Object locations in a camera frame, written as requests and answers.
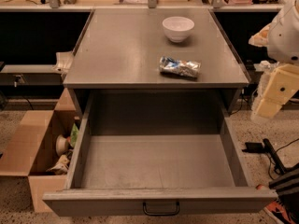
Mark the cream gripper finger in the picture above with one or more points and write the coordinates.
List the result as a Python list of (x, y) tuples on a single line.
[(275, 89), (261, 38)]

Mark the crushed redbull can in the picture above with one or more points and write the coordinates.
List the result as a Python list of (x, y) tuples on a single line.
[(178, 67)]

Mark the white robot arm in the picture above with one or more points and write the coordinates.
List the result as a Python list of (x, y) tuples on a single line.
[(283, 35)]

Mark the open grey top drawer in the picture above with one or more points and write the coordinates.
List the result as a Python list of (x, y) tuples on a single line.
[(156, 147)]

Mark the black power adapter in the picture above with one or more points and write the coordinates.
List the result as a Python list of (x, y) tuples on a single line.
[(252, 147)]

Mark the black stick on floor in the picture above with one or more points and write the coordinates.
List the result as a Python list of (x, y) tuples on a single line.
[(278, 163)]

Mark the white ceramic bowl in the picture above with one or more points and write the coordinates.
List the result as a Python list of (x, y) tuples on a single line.
[(177, 29)]

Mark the orange sneaker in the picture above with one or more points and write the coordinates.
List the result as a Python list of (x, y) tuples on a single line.
[(285, 208)]

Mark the grey metal cabinet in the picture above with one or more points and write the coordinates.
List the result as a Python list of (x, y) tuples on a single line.
[(122, 47)]

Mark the green packet in box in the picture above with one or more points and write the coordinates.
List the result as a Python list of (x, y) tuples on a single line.
[(74, 135)]

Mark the white bowl in box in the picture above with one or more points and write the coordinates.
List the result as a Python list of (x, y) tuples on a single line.
[(61, 145)]

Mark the crumpled bag in box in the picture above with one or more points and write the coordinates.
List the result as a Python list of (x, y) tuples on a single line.
[(61, 166)]

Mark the brown cardboard box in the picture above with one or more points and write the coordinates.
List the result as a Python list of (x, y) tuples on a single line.
[(32, 149)]

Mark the black drawer handle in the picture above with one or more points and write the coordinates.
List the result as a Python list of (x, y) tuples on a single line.
[(161, 209)]

